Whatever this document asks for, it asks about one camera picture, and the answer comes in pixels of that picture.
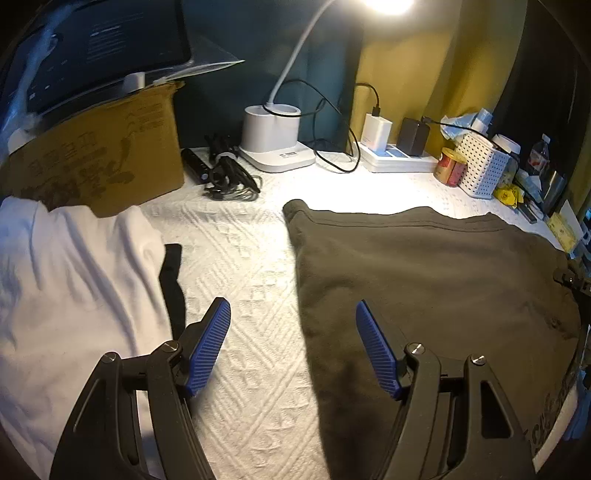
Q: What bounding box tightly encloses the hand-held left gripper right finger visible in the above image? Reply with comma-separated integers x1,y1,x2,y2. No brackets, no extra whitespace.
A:
355,300,536,480

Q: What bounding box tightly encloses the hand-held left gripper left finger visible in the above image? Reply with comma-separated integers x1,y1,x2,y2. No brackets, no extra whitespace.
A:
48,296,232,480

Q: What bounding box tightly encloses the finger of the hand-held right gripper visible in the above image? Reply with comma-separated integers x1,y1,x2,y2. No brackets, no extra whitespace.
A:
553,259,591,304

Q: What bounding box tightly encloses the brown printed t-shirt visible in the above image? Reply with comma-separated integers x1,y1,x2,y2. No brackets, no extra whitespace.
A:
283,199,583,480

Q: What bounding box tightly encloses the yellow tissue box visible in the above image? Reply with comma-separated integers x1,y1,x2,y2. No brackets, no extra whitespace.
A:
546,200,583,254

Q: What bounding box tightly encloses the steel tumbler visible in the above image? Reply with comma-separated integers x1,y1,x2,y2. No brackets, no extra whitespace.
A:
540,168,568,215

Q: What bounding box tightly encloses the white textured blanket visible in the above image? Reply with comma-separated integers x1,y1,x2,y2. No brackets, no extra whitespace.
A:
129,147,580,480

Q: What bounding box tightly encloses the white lotion tube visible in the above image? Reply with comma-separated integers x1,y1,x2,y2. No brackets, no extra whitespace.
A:
513,167,546,204

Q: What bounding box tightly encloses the yellow snack bag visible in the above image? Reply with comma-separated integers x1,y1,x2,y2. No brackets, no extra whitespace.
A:
494,182,525,206

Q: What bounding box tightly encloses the plastic water bottle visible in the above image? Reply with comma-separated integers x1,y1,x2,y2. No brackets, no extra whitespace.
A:
529,134,552,174

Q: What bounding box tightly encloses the white perforated basket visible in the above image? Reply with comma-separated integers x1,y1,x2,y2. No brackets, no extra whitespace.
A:
455,133,511,200

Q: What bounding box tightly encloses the glass jar with white lid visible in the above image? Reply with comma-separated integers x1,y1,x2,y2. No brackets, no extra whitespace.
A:
492,134,522,188

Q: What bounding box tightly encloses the white t-shirt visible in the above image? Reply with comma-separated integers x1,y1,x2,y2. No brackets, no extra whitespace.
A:
0,196,185,480

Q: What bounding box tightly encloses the red can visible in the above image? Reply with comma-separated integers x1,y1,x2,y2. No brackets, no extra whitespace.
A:
433,148,468,188

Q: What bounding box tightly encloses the black remote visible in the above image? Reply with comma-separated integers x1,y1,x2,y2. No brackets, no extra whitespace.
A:
181,148,211,184

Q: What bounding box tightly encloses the crumpled pale blue cloth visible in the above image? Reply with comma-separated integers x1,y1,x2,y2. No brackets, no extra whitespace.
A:
438,108,495,139

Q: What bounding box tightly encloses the white power strip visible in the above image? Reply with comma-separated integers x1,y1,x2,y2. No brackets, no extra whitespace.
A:
353,142,439,174

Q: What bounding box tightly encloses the black curtain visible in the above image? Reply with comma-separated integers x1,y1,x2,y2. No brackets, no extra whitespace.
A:
489,0,591,199

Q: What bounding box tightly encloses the black charger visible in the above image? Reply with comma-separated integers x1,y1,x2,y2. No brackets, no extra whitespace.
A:
398,117,431,158

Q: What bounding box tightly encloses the cardboard box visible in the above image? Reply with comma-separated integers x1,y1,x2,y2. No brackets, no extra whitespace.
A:
0,80,186,219

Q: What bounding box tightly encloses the white charger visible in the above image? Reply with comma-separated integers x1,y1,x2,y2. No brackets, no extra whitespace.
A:
361,113,393,155

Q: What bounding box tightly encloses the white desk lamp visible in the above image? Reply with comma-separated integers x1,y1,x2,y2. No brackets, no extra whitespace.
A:
239,0,416,174

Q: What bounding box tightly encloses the dark teal curtain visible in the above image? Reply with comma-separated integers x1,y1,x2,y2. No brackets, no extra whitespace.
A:
178,0,365,155

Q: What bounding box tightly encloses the yellow curtain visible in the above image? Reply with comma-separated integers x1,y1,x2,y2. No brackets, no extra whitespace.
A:
348,0,527,153

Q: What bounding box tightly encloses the clear tablet stand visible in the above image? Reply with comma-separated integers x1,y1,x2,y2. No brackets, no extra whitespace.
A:
122,39,246,90

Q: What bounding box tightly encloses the clear plastic wrap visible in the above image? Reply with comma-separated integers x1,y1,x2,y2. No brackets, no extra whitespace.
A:
0,18,63,155

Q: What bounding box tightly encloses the dark tablet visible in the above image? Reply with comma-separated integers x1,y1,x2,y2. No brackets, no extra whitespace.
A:
0,0,194,121

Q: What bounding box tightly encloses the black cable bundle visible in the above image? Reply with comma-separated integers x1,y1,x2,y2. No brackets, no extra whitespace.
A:
203,133,263,202

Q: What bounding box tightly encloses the black charger cable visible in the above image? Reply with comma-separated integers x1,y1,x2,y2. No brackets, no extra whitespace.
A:
355,82,382,117

